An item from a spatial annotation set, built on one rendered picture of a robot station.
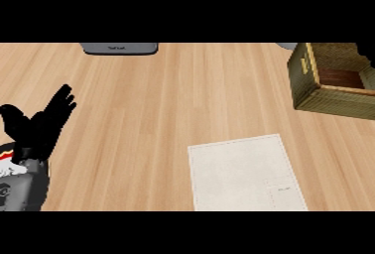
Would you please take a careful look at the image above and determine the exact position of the white placemat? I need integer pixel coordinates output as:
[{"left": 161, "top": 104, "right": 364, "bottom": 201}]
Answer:
[{"left": 188, "top": 133, "right": 309, "bottom": 212}]

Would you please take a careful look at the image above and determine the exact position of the grey rounded object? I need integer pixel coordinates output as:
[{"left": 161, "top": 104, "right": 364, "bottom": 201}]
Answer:
[{"left": 277, "top": 42, "right": 299, "bottom": 52}]

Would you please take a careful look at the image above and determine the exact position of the grey flat appliance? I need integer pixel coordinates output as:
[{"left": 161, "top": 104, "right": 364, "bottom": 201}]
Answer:
[{"left": 80, "top": 42, "right": 160, "bottom": 56}]

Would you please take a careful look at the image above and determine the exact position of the olive wicker basket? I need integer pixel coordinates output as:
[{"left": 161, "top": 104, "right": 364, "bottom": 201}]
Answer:
[{"left": 287, "top": 42, "right": 375, "bottom": 121}]

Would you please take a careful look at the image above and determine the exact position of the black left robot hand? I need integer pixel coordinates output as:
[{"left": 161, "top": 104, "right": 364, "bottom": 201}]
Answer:
[{"left": 0, "top": 83, "right": 80, "bottom": 165}]

